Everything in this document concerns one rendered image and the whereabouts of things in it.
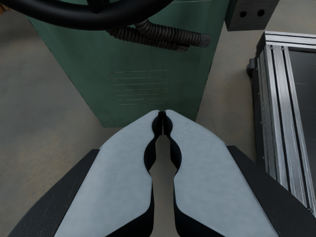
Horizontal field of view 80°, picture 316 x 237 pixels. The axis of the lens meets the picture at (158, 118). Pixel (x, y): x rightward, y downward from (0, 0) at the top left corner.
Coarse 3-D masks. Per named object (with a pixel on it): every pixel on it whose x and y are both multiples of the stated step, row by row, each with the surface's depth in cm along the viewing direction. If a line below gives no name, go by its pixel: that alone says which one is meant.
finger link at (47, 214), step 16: (80, 160) 8; (64, 176) 7; (80, 176) 7; (48, 192) 7; (64, 192) 7; (32, 208) 6; (48, 208) 6; (64, 208) 6; (16, 224) 6; (32, 224) 6; (48, 224) 6
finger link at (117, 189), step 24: (144, 120) 10; (120, 144) 9; (144, 144) 9; (96, 168) 8; (120, 168) 7; (144, 168) 7; (96, 192) 7; (120, 192) 7; (144, 192) 6; (72, 216) 6; (96, 216) 6; (120, 216) 6; (144, 216) 6
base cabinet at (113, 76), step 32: (64, 0) 39; (192, 0) 39; (224, 0) 39; (64, 32) 45; (96, 32) 45; (64, 64) 54; (96, 64) 54; (128, 64) 54; (160, 64) 55; (192, 64) 55; (96, 96) 68; (128, 96) 68; (160, 96) 69; (192, 96) 69
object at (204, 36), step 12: (108, 0) 27; (144, 24) 30; (156, 24) 31; (120, 36) 31; (132, 36) 32; (144, 36) 32; (156, 36) 32; (168, 36) 32; (180, 36) 33; (192, 36) 34; (204, 36) 36; (168, 48) 37; (180, 48) 37
